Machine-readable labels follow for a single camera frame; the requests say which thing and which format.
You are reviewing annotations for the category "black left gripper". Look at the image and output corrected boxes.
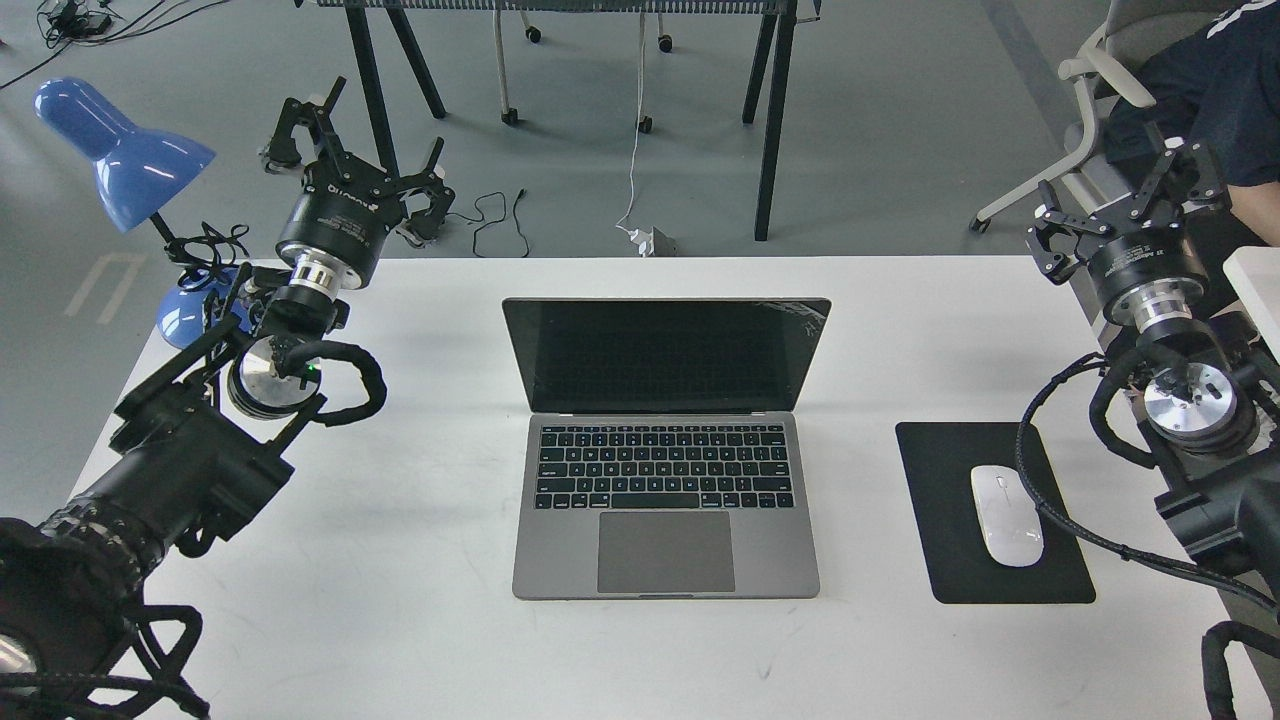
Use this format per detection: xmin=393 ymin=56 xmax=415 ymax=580
xmin=262 ymin=76 xmax=456 ymax=290

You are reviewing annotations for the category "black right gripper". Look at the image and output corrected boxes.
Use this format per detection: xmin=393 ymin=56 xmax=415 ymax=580
xmin=1027 ymin=122 xmax=1233 ymax=325

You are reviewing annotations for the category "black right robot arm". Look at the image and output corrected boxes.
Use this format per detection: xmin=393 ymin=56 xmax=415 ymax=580
xmin=1014 ymin=143 xmax=1279 ymax=621

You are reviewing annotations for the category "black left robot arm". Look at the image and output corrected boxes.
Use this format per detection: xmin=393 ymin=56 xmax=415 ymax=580
xmin=3 ymin=78 xmax=454 ymax=719

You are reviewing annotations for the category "white office chair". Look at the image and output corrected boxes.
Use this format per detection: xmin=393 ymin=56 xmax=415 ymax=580
xmin=969 ymin=1 xmax=1231 ymax=233

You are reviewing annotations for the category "person in dark clothes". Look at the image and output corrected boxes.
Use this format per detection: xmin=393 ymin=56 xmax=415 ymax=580
xmin=1103 ymin=1 xmax=1279 ymax=246

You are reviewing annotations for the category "blue desk lamp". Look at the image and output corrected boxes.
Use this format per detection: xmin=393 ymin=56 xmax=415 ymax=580
xmin=35 ymin=77 xmax=248 ymax=348

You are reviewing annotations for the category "white power adapter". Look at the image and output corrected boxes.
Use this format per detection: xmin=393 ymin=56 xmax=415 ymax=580
xmin=628 ymin=227 xmax=678 ymax=258

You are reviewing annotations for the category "white computer mouse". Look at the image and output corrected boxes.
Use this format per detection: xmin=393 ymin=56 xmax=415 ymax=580
xmin=970 ymin=464 xmax=1044 ymax=568

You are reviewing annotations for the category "grey open laptop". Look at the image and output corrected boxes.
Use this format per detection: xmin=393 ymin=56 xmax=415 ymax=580
xmin=502 ymin=297 xmax=831 ymax=600

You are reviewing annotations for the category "white power cable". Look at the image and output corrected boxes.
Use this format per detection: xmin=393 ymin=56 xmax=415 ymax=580
xmin=614 ymin=10 xmax=649 ymax=241

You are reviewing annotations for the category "black cable bundle on floor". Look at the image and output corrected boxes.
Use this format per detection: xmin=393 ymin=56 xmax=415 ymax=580
xmin=0 ymin=0 xmax=230 ymax=91

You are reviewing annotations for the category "black metal table frame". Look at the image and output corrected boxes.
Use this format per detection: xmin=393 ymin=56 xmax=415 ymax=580
xmin=271 ymin=1 xmax=841 ymax=242

